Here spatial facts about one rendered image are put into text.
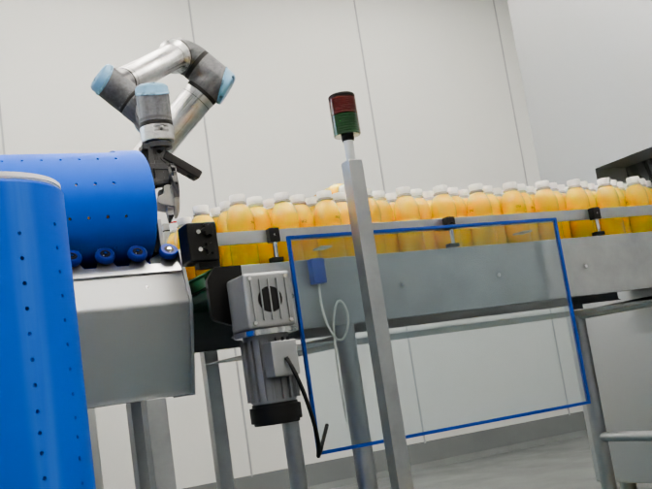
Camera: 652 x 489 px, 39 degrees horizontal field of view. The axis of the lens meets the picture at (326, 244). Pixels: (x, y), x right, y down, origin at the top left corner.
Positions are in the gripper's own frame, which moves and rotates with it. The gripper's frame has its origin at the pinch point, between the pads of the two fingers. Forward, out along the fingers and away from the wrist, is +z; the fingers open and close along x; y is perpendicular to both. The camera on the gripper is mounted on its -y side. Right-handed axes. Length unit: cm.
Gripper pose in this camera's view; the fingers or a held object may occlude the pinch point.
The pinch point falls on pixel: (175, 215)
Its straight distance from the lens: 251.3
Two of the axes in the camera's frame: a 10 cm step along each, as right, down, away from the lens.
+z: 1.4, 9.8, -1.4
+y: -8.9, 0.7, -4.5
